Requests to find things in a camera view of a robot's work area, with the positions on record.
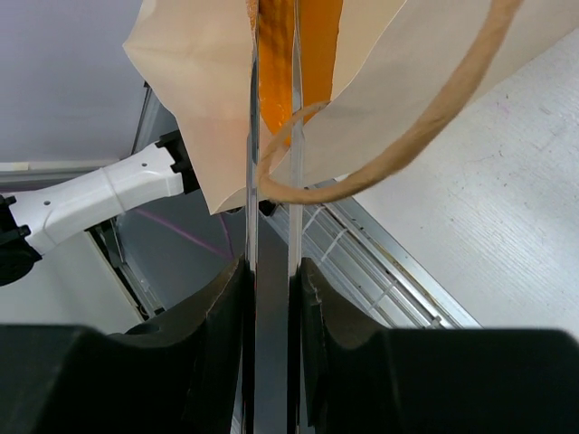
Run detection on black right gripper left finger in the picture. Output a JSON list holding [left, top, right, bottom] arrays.
[[1, 259, 245, 433]]

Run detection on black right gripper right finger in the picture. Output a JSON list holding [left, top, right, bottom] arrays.
[[300, 259, 578, 433]]

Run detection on metal bread tongs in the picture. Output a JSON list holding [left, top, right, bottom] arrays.
[[241, 1, 304, 433]]

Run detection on beige paper bag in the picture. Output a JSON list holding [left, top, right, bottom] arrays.
[[122, 0, 579, 216]]

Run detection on long baguette fake bread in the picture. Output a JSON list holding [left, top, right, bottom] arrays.
[[259, 0, 343, 135]]

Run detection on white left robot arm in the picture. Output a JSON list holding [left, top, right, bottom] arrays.
[[1, 130, 200, 286]]

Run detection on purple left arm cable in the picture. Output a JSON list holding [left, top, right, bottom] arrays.
[[133, 207, 236, 261]]

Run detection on aluminium frame rail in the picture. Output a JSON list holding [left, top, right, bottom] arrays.
[[302, 198, 479, 328]]

